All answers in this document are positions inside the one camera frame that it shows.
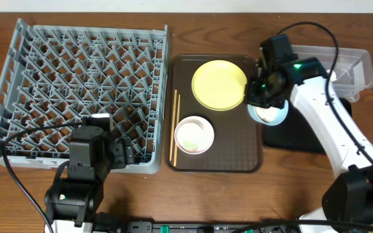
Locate light blue bowl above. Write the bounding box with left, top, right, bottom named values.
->
left=247, top=100, right=289, bottom=126

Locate white napkin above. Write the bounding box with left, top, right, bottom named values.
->
left=330, top=71, right=337, bottom=82

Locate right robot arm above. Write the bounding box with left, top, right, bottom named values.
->
left=246, top=34, right=373, bottom=232

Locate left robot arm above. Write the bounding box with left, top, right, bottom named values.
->
left=45, top=113, right=135, bottom=233

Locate black waste tray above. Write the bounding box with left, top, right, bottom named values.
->
left=262, top=96, right=352, bottom=154

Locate clear plastic waste bin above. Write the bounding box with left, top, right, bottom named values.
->
left=292, top=45, right=373, bottom=102

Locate grey dishwasher rack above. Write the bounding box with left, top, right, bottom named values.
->
left=0, top=19, right=170, bottom=174

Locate right wooden chopstick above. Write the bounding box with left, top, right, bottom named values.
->
left=173, top=94, right=181, bottom=168

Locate wooden chopstick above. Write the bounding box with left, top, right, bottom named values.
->
left=169, top=89, right=177, bottom=162
left=173, top=94, right=181, bottom=168

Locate yellow plate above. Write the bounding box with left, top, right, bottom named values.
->
left=192, top=60, right=247, bottom=111

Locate pink cup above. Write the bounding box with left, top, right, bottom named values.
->
left=176, top=116, right=215, bottom=155

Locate left wooden chopstick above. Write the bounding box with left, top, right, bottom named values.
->
left=169, top=89, right=177, bottom=162

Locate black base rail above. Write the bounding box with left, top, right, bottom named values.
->
left=92, top=212, right=304, bottom=233

